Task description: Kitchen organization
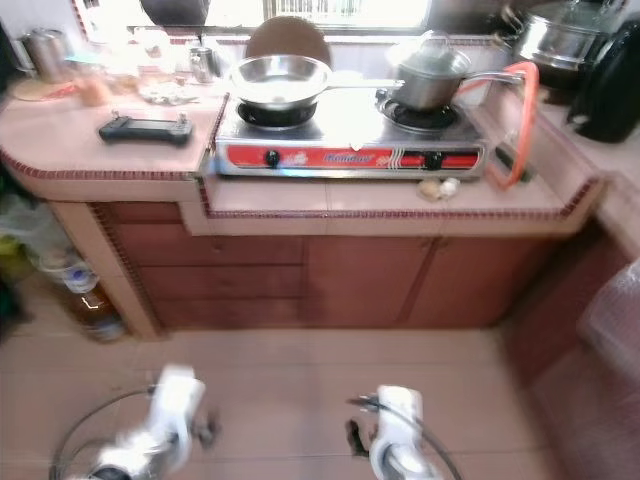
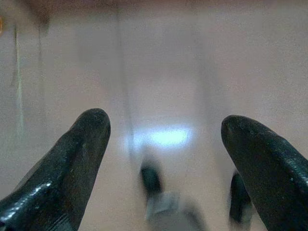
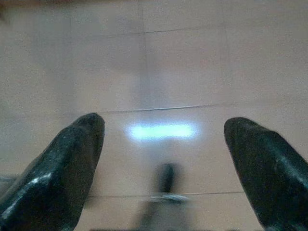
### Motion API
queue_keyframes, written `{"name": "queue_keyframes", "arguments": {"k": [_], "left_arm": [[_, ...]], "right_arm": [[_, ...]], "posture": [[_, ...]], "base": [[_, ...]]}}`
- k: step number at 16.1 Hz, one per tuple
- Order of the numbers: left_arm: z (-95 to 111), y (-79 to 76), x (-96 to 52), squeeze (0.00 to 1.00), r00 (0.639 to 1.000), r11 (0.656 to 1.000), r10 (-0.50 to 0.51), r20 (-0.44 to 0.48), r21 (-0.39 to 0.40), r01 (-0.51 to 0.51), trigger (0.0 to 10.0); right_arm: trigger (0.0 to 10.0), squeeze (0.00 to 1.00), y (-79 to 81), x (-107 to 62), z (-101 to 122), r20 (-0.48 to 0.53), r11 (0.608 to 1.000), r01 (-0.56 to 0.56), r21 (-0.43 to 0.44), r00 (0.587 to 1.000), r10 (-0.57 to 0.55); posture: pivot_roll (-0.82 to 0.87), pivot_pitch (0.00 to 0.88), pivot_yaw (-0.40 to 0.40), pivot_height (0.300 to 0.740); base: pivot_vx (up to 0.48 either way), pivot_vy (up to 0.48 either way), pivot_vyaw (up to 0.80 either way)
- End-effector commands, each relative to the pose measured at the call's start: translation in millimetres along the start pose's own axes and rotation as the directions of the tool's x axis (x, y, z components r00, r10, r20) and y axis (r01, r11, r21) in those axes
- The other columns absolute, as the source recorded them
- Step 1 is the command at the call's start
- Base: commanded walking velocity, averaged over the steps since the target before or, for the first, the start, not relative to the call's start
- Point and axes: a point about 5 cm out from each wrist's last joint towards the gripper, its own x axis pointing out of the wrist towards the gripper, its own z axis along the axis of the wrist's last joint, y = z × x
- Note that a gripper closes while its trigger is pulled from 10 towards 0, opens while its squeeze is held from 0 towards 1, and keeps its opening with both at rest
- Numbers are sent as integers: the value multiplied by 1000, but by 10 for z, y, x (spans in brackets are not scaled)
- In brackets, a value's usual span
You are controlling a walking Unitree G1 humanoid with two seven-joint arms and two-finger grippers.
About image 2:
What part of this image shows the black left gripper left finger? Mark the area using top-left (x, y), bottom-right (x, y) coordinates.
top-left (0, 108), bottom-right (112, 231)

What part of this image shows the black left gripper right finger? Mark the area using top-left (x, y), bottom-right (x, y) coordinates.
top-left (220, 115), bottom-right (308, 231)

